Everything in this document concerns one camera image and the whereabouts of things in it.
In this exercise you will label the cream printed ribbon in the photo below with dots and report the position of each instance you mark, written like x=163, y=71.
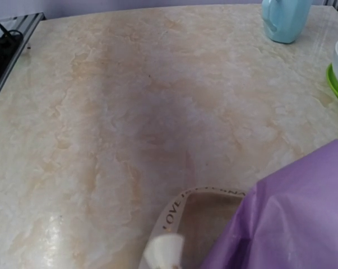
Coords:
x=170, y=217

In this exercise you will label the purple wrapping paper sheet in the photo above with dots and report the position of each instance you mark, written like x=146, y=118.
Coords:
x=289, y=219

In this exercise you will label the green plate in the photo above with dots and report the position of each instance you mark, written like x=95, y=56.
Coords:
x=331, y=79

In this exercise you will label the aluminium front rail frame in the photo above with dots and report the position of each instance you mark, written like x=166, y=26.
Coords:
x=25, y=24

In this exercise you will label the light blue mug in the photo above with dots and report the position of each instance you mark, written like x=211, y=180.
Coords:
x=284, y=20

